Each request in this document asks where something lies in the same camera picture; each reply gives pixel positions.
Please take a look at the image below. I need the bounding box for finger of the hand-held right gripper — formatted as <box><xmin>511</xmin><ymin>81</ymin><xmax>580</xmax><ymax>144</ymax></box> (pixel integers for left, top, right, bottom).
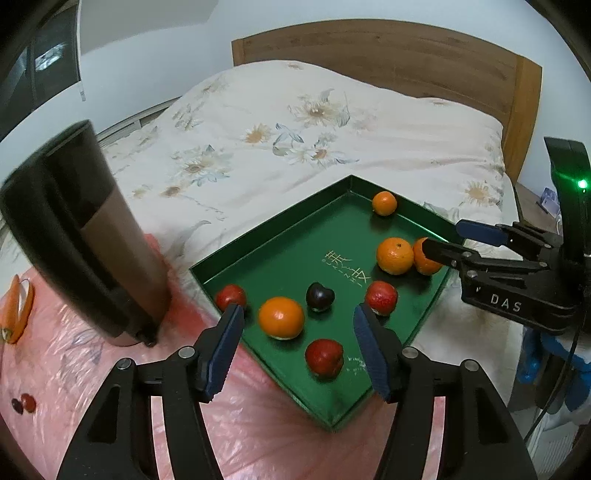
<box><xmin>455</xmin><ymin>220</ymin><xmax>561</xmax><ymax>252</ymax></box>
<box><xmin>422</xmin><ymin>237</ymin><xmax>555</xmax><ymax>278</ymax></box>

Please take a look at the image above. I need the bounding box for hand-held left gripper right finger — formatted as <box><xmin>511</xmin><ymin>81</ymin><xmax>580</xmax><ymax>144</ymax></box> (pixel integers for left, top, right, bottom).
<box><xmin>353</xmin><ymin>303</ymin><xmax>539</xmax><ymax>480</ymax></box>

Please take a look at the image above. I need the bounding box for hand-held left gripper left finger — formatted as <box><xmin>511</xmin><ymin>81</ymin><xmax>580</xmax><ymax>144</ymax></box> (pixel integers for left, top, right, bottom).
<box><xmin>58</xmin><ymin>303</ymin><xmax>245</xmax><ymax>480</ymax></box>

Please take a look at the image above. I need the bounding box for orange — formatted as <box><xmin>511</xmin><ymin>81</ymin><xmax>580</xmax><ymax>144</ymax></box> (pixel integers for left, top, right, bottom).
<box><xmin>412</xmin><ymin>237</ymin><xmax>444</xmax><ymax>276</ymax></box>
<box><xmin>376</xmin><ymin>237</ymin><xmax>415</xmax><ymax>276</ymax></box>
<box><xmin>372</xmin><ymin>191</ymin><xmax>398</xmax><ymax>217</ymax></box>
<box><xmin>258</xmin><ymin>296</ymin><xmax>306</xmax><ymax>341</ymax></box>

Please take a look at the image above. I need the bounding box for dark plum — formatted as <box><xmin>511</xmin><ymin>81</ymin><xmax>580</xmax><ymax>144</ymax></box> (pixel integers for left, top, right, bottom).
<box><xmin>306</xmin><ymin>282</ymin><xmax>336</xmax><ymax>313</ymax></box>

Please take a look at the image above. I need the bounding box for green tray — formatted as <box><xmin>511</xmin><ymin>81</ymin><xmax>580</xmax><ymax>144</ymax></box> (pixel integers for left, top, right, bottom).
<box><xmin>189</xmin><ymin>174</ymin><xmax>465</xmax><ymax>432</ymax></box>

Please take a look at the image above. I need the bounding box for wooden nightstand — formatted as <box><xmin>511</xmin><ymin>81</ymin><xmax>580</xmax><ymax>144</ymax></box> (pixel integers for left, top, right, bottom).
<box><xmin>514</xmin><ymin>182</ymin><xmax>563</xmax><ymax>232</ymax></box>

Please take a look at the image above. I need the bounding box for pink plastic sheet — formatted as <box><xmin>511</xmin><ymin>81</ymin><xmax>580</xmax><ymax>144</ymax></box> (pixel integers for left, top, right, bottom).
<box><xmin>0</xmin><ymin>233</ymin><xmax>398</xmax><ymax>480</ymax></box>

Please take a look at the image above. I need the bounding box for black and brown jug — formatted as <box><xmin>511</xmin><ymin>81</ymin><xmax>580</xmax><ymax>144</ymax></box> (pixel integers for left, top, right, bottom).
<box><xmin>0</xmin><ymin>119</ymin><xmax>172</xmax><ymax>348</ymax></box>

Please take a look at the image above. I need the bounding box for wooden headboard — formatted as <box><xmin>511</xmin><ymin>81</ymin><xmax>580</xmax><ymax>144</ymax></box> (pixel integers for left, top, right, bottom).
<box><xmin>231</xmin><ymin>19</ymin><xmax>542</xmax><ymax>183</ymax></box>

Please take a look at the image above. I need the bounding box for floral quilt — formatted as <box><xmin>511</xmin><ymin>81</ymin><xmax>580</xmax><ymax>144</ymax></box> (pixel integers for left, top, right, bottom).
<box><xmin>90</xmin><ymin>60</ymin><xmax>517</xmax><ymax>407</ymax></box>

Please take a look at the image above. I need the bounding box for dark window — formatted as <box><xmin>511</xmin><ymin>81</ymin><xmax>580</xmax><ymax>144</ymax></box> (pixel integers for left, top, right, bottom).
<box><xmin>0</xmin><ymin>0</ymin><xmax>83</xmax><ymax>139</ymax></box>

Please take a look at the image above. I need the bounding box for black cable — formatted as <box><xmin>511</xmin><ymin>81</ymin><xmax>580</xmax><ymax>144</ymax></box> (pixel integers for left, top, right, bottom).
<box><xmin>526</xmin><ymin>330</ymin><xmax>583</xmax><ymax>462</ymax></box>

